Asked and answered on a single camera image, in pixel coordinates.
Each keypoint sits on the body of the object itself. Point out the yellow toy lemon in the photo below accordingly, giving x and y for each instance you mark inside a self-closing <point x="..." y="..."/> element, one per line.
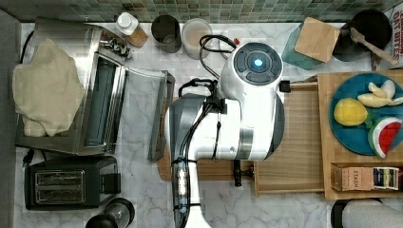
<point x="350" y="112"/>

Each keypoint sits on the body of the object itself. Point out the white paper towel roll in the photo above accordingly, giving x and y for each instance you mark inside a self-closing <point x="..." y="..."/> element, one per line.
<point x="364" y="213"/>

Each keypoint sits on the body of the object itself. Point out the wooden spoon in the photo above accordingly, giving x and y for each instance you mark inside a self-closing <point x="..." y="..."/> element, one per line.
<point x="360" y="38"/>

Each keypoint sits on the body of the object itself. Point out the black two-slot toaster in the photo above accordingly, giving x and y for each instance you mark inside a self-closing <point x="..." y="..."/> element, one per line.
<point x="71" y="183"/>

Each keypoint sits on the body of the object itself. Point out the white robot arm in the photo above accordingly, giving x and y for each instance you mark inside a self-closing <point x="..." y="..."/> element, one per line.
<point x="241" y="119"/>

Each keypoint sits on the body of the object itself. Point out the wooden tea bag box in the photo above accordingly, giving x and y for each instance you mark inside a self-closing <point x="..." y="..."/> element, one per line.
<point x="366" y="178"/>

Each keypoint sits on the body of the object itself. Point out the toy watermelon slice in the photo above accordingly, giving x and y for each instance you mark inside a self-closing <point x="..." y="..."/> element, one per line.
<point x="382" y="134"/>

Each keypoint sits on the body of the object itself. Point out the teal canister bamboo lid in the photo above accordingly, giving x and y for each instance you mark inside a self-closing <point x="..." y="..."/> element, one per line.
<point x="311" y="44"/>

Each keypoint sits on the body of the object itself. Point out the oat bites cereal box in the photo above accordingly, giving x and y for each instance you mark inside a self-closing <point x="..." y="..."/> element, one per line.
<point x="395" y="47"/>

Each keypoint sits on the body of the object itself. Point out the toy banana pieces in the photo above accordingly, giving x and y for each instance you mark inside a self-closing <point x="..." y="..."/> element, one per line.
<point x="380" y="96"/>

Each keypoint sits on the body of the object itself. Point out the dark grey tumbler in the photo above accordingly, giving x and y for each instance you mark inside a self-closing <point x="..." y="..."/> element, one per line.
<point x="167" y="32"/>

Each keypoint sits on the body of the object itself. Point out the white cap spice bottle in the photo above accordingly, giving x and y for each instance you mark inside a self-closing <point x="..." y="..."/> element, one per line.
<point x="128" y="25"/>

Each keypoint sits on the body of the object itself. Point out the beige folded towel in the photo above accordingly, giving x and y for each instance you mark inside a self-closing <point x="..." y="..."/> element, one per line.
<point x="47" y="91"/>

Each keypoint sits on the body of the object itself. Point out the black utensil holder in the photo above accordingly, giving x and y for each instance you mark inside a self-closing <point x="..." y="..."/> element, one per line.
<point x="371" y="23"/>

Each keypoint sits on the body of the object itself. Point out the bamboo cutting board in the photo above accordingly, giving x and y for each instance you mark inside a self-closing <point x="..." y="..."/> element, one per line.
<point x="202" y="169"/>

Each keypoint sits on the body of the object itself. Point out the wooden drawer cabinet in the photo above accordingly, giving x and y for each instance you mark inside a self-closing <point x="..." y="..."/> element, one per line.
<point x="333" y="152"/>

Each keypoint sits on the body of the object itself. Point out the stainless steel toaster oven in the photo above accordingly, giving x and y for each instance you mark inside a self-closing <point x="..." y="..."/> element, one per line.
<point x="100" y="59"/>

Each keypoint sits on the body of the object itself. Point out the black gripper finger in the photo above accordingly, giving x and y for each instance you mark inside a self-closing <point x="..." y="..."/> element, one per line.
<point x="238" y="173"/>

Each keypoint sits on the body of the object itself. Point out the wooden drawer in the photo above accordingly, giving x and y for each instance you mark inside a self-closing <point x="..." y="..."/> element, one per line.
<point x="296" y="165"/>

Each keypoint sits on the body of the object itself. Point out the clear cereal jar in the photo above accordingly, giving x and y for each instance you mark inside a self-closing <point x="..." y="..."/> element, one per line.
<point x="192" y="31"/>

